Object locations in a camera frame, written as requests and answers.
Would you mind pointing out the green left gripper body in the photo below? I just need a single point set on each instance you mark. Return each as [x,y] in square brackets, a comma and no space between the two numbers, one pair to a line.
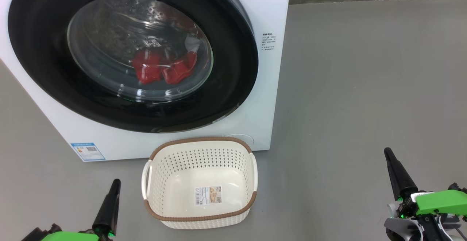
[69,236]

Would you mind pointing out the printed label sticker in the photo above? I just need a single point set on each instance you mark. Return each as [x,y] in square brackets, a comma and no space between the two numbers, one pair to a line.
[208,195]

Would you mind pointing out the cream laundry basket brown rim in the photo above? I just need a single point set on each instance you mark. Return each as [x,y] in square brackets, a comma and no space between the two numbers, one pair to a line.
[182,193]

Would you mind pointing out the red and white clothes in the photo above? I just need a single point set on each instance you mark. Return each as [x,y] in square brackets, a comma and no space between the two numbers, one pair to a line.
[146,67]

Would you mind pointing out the white front-load washing machine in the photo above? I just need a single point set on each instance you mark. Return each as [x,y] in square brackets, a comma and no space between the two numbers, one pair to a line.
[270,88]

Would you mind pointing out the black washer door with glass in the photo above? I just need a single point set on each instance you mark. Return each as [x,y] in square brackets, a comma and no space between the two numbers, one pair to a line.
[36,51]

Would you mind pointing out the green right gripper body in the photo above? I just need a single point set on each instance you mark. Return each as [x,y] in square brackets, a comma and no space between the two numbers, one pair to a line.
[437,202]

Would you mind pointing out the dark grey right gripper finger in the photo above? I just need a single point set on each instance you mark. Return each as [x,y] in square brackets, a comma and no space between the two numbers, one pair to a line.
[399,177]

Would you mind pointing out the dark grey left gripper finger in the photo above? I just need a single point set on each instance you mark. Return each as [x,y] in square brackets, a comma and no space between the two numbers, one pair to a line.
[107,204]

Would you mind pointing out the round white filter cover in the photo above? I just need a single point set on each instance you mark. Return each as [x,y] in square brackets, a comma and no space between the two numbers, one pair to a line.
[242,140]

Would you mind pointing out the blue energy label sticker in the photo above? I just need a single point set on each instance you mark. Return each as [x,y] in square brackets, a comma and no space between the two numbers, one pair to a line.
[87,151]

